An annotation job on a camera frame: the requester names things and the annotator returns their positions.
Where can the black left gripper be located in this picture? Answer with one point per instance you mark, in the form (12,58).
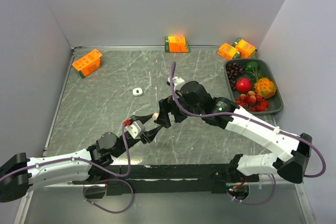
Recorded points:
(149,135)

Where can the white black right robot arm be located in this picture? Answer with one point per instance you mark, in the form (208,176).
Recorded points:
(289,153)

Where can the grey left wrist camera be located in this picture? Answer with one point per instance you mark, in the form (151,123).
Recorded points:
(135,129)

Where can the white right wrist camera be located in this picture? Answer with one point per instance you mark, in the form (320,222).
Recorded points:
(178,82)

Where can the beige earbud charging case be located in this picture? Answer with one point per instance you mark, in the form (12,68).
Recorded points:
(155,116)

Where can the dark purple grape bunch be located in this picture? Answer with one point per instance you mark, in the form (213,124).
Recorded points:
(234,71)

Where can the orange box centre back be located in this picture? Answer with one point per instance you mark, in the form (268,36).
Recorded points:
(176,44)

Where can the orange box right front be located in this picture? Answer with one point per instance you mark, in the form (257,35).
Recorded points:
(228,52)

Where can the orange box right back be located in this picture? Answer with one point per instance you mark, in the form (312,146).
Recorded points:
(246,49)

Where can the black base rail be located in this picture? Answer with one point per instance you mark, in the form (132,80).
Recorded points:
(184,178)

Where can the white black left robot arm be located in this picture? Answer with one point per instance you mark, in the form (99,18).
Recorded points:
(21,174)

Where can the green lime with leaves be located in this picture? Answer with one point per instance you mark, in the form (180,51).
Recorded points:
(253,69)

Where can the red apple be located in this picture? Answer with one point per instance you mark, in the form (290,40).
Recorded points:
(243,85)

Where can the white earbud charging case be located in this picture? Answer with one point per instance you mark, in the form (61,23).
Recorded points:
(137,92)

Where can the red yellow cherry bunch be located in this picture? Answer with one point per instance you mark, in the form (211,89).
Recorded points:
(252,102)

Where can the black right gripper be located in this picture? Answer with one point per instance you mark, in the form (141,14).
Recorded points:
(166,105)

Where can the orange box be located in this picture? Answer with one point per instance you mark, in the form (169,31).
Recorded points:
(246,49)
(228,52)
(88,63)
(176,44)

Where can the orange box far left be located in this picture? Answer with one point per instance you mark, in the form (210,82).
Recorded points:
(88,63)

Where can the dark green fruit tray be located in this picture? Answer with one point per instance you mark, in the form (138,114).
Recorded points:
(275,102)

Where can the orange spiky fruit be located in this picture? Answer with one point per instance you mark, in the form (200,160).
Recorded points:
(265,87)

